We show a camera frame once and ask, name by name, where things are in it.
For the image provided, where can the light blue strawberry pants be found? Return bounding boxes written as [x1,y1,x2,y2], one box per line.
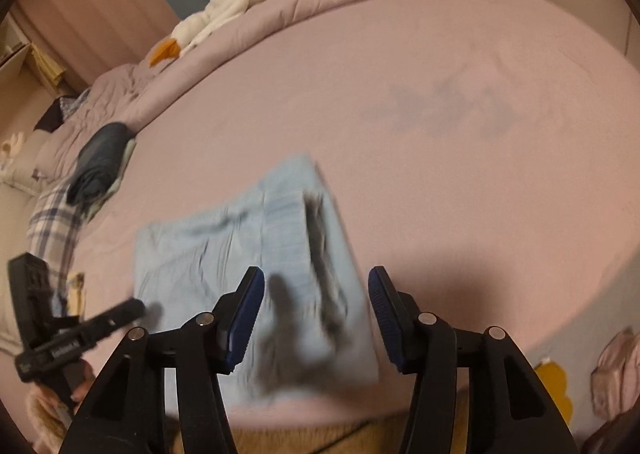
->
[134,155,378,406]

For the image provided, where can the yellow patterned cloth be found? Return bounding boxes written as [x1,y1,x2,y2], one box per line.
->
[65,271,86,320]

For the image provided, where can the left human hand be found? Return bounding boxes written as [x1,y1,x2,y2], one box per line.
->
[62,359,96,404]

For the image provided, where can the beige pillow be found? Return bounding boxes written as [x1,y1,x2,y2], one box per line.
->
[1,130,51,196]

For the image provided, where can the small white plush toy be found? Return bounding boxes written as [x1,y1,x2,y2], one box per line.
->
[0,131,25,174]

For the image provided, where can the blue plaid pillow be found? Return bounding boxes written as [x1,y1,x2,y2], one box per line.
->
[27,178,82,317]

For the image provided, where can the pink curtain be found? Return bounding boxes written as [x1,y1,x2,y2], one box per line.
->
[11,0,182,92]

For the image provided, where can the folded light green garment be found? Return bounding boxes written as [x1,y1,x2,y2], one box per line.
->
[82,139,137,222]

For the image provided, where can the dark clothes pile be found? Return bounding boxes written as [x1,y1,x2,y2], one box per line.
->
[34,88,91,133]

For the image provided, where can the pink quilted comforter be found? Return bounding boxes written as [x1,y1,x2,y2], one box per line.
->
[37,0,360,180]

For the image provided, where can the yellow flower floor mat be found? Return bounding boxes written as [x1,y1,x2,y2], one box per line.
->
[535,359,574,426]

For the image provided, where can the pink bed sheet mattress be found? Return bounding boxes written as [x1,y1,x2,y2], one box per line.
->
[74,0,639,427]

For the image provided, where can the wooden shelf unit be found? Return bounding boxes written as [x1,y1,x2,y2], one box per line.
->
[1,14,66,98]

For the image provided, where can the folded dark blue jeans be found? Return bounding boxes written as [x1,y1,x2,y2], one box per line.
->
[66,122,134,211]

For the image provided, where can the pink knitted item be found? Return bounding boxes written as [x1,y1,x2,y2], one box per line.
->
[590,329,639,422]

